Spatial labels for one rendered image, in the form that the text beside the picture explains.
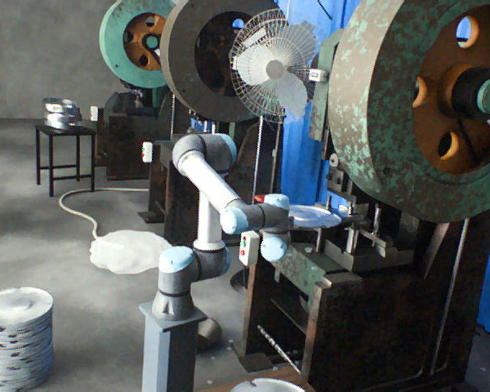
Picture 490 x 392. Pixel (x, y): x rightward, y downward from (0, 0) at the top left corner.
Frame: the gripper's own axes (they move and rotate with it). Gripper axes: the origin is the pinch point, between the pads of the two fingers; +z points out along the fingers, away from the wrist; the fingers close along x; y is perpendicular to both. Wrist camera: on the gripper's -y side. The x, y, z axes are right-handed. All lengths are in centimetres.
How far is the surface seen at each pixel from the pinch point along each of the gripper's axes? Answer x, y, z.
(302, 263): 18.4, -4.9, 12.0
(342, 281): 16.7, -20.3, -4.5
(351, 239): 4.0, -21.6, 5.8
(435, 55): -61, -36, -15
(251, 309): 51, 16, 32
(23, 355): 66, 96, -17
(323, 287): 19.0, -14.3, -7.9
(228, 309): 74, 34, 75
